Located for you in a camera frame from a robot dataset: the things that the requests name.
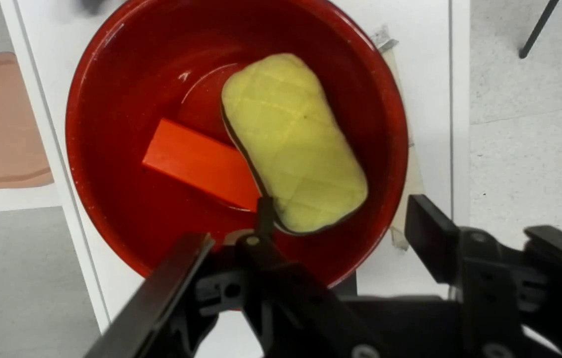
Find pink cutting board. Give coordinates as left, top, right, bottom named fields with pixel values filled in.
left=0, top=52, right=55, bottom=191

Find orange block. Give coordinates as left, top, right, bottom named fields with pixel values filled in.
left=140, top=117, right=261, bottom=213

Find yellow plushy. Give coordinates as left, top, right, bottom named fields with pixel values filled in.
left=218, top=52, right=369, bottom=234

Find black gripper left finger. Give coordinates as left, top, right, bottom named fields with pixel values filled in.
left=83, top=231, right=216, bottom=358

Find thin black stand leg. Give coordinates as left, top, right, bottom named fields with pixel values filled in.
left=516, top=0, right=559, bottom=59

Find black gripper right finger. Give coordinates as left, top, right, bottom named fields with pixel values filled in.
left=404, top=193, right=562, bottom=358

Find white toy kitchen counter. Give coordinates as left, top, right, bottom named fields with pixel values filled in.
left=0, top=38, right=63, bottom=213

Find red bowl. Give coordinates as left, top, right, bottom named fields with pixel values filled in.
left=63, top=0, right=410, bottom=290

